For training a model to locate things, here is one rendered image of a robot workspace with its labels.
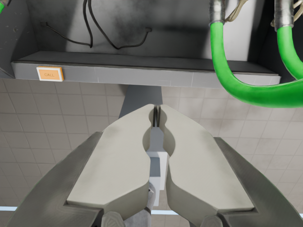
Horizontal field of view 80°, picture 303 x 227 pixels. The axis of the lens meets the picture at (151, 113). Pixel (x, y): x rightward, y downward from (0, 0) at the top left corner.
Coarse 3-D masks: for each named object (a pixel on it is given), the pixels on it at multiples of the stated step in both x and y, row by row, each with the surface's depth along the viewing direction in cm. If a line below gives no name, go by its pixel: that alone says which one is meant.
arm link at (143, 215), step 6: (144, 210) 60; (132, 216) 57; (138, 216) 57; (144, 216) 58; (150, 216) 61; (126, 222) 55; (132, 222) 55; (138, 222) 56; (144, 222) 57; (150, 222) 60
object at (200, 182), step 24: (168, 120) 10; (192, 120) 11; (168, 144) 10; (192, 144) 9; (216, 144) 9; (168, 168) 8; (192, 168) 7; (216, 168) 7; (168, 192) 8; (192, 192) 6; (216, 192) 6; (240, 192) 7; (192, 216) 7
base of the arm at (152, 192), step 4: (152, 188) 68; (148, 192) 67; (152, 192) 67; (148, 196) 65; (152, 196) 66; (148, 200) 64; (152, 200) 66; (148, 204) 63; (152, 204) 66; (148, 208) 62; (148, 212) 61
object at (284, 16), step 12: (276, 0) 22; (288, 0) 21; (276, 12) 22; (288, 12) 21; (276, 24) 21; (288, 24) 21; (288, 36) 21; (288, 48) 20; (288, 60) 20; (300, 60) 19; (300, 72) 18
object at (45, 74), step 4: (60, 68) 41; (40, 72) 40; (44, 72) 40; (48, 72) 40; (52, 72) 40; (56, 72) 40; (44, 76) 41; (48, 76) 41; (52, 76) 41; (56, 76) 41
